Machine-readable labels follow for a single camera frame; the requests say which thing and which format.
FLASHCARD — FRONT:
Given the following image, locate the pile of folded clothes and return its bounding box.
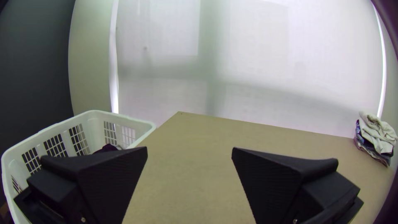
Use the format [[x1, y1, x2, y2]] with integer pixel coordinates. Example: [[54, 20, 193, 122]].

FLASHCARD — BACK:
[[353, 111, 398, 168]]

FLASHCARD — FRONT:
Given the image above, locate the dark garment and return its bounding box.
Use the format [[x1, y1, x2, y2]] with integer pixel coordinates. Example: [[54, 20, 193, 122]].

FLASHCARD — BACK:
[[92, 143, 124, 154]]

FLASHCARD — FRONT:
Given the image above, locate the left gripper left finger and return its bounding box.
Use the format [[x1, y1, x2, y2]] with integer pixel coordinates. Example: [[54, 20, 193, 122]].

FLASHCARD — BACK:
[[13, 146, 148, 224]]

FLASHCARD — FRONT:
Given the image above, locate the white laundry basket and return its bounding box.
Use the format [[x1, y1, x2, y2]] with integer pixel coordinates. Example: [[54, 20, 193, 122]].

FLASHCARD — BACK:
[[1, 110, 157, 224]]

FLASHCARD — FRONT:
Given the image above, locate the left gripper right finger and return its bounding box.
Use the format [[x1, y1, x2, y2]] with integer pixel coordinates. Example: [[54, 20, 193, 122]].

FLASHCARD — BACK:
[[231, 147, 364, 224]]

